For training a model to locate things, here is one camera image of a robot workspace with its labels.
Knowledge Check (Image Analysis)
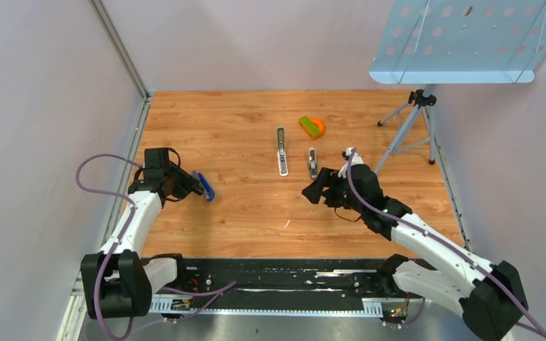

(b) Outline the light blue perforated tray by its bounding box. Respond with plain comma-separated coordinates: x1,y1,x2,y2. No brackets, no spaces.
370,0,546,85

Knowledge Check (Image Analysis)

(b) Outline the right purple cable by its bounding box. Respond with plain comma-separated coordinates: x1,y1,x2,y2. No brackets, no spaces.
346,148,546,341

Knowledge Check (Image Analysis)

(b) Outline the green orange tape dispenser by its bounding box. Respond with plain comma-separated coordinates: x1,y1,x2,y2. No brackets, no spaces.
299,116,326,140

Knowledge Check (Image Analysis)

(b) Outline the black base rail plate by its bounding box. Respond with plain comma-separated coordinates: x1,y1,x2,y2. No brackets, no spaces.
160,258,420,309

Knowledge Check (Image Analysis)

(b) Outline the small silver stapler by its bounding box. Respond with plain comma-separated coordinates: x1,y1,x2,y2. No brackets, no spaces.
308,147,318,180

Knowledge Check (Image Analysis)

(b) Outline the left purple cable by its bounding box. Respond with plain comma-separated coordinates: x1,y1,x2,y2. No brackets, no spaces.
75,153,237,341

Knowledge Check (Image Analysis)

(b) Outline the purple cable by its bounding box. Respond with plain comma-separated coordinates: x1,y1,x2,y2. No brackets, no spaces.
346,148,546,341
75,153,237,341

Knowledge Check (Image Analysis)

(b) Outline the white slotted cable duct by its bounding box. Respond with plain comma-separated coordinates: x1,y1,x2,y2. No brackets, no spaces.
149,296,384,318

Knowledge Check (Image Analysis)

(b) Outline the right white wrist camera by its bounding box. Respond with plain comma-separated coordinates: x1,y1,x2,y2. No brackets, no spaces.
338,147,364,178

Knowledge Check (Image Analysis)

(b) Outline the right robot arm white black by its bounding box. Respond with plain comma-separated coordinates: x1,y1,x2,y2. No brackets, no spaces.
301,164,528,340

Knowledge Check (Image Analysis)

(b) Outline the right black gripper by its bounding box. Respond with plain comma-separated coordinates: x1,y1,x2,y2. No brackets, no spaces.
301,168,365,215

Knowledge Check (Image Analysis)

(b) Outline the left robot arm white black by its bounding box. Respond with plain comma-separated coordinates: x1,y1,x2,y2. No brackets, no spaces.
80,147,215,320

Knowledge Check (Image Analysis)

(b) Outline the beige grey stapler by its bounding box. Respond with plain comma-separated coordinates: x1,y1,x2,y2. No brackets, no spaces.
277,126,289,176

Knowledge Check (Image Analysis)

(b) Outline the grey tripod stand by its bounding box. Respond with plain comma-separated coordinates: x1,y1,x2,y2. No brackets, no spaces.
375,84,438,173

